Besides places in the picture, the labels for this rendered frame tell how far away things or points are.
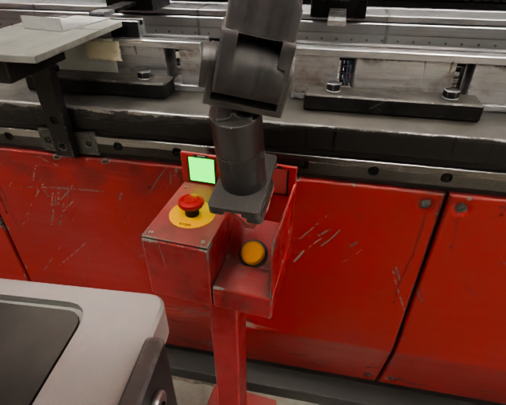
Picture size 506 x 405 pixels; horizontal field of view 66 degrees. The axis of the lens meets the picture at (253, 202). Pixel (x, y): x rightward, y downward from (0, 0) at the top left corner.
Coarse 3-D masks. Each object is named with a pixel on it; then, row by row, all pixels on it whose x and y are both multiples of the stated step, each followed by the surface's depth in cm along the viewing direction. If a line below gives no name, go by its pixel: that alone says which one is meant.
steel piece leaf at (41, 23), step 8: (24, 16) 68; (32, 16) 68; (24, 24) 69; (32, 24) 69; (40, 24) 68; (48, 24) 67; (56, 24) 67; (64, 24) 72; (72, 24) 72; (80, 24) 72; (88, 24) 72
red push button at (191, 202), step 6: (180, 198) 60; (186, 198) 60; (192, 198) 60; (198, 198) 60; (180, 204) 59; (186, 204) 59; (192, 204) 59; (198, 204) 59; (186, 210) 58; (192, 210) 58; (198, 210) 61; (186, 216) 61; (192, 216) 60
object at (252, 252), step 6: (246, 246) 63; (252, 246) 62; (258, 246) 62; (246, 252) 62; (252, 252) 62; (258, 252) 62; (264, 252) 62; (246, 258) 62; (252, 258) 62; (258, 258) 62; (252, 264) 62
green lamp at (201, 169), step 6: (192, 162) 66; (198, 162) 66; (204, 162) 65; (210, 162) 65; (192, 168) 67; (198, 168) 66; (204, 168) 66; (210, 168) 66; (192, 174) 67; (198, 174) 67; (204, 174) 67; (210, 174) 66; (198, 180) 68; (204, 180) 67; (210, 180) 67
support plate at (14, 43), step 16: (0, 32) 67; (16, 32) 67; (32, 32) 67; (48, 32) 67; (64, 32) 67; (80, 32) 67; (96, 32) 68; (0, 48) 58; (16, 48) 58; (32, 48) 58; (48, 48) 58; (64, 48) 61
